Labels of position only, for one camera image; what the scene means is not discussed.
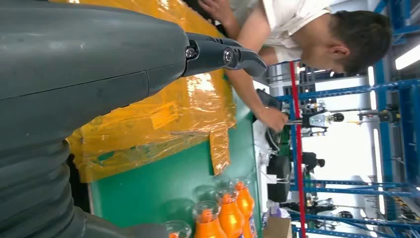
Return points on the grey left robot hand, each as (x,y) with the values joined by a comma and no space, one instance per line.
(82,49)

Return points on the yellow taped cardboard sheet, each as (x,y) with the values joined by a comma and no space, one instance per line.
(164,115)

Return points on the black tablet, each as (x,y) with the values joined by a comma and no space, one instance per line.
(267,98)

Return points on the white desk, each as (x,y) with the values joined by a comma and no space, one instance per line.
(261,164)

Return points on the person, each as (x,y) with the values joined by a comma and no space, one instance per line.
(295,23)
(310,161)

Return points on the black carry bag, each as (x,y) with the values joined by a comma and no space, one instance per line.
(279,170)

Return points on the red metal pole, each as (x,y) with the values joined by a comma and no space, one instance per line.
(298,148)

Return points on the purple packet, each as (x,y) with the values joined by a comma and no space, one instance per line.
(275,210)

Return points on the brown cardboard box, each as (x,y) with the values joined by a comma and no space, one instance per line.
(277,228)

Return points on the blue metal shelving rack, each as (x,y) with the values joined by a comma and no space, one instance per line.
(385,157)

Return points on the ceiling light strip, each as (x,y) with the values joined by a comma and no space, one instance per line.
(408,57)

